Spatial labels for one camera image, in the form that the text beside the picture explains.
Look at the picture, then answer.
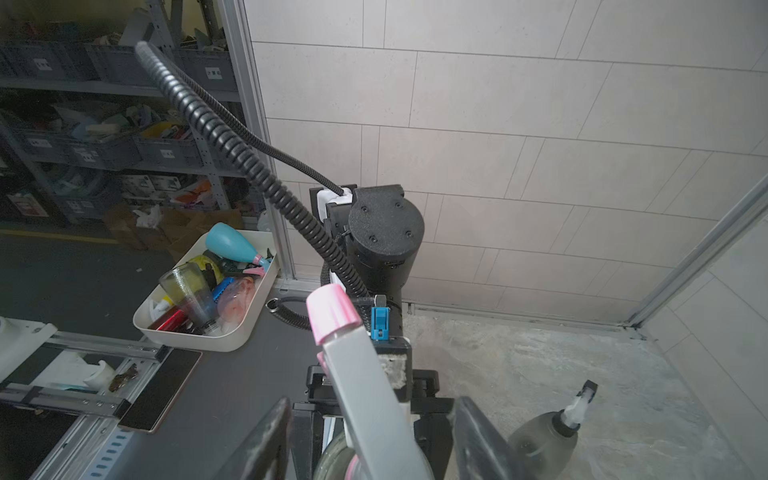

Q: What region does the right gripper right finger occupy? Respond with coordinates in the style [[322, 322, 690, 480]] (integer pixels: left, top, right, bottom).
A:
[[452, 396, 531, 479]]

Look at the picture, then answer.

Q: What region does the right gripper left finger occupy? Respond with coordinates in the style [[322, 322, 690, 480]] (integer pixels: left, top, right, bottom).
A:
[[214, 397, 293, 479]]

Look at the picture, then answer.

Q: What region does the black white spray nozzle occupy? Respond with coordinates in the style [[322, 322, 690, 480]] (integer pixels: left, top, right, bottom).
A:
[[552, 380, 599, 438]]

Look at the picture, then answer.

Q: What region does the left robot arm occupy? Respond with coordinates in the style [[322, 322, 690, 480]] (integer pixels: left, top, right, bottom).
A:
[[293, 185, 453, 479]]

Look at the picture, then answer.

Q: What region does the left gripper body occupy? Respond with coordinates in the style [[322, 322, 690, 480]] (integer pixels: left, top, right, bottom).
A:
[[292, 365, 454, 479]]

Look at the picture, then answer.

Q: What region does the pink grey spray nozzle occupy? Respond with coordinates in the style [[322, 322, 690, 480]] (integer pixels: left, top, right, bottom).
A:
[[306, 284, 422, 453]]

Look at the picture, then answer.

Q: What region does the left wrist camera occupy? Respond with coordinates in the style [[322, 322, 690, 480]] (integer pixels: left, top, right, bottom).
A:
[[359, 293, 415, 404]]

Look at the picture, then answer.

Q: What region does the metal storage shelving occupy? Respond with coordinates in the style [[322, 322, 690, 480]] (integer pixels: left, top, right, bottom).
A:
[[1, 1, 265, 228]]

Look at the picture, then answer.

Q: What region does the dark grey bottle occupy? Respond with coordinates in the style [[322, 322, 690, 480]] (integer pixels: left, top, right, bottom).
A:
[[313, 430, 434, 479]]

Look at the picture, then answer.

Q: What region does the white tray of items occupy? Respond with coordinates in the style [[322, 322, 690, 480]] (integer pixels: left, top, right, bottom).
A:
[[133, 230, 279, 352]]

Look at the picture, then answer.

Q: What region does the teal bottle in tray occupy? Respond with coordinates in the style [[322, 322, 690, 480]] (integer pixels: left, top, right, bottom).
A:
[[205, 223, 271, 268]]

